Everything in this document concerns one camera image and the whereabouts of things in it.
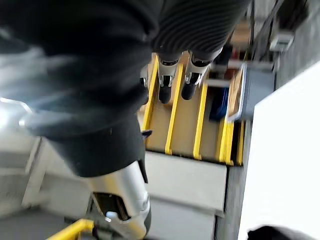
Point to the large white panel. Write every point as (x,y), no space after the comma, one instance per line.
(285,155)

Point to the brown board with silver frame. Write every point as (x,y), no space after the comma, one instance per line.
(236,92)

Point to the light grey metal frame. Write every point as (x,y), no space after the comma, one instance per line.
(50,185)

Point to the yellow metal rail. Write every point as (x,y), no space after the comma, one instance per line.
(71,230)

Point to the grey metal shelf board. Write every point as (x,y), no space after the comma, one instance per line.
(185,180)

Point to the blue plastic bin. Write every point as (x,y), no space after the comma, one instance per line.
(220,106)

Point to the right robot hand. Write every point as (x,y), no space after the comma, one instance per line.
(100,62)

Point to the small white device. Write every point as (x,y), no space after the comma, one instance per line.
(282,41)

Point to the black rounded object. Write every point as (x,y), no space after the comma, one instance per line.
(282,233)

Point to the yellow shelf rack, brown boards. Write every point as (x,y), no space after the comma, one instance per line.
(185,125)

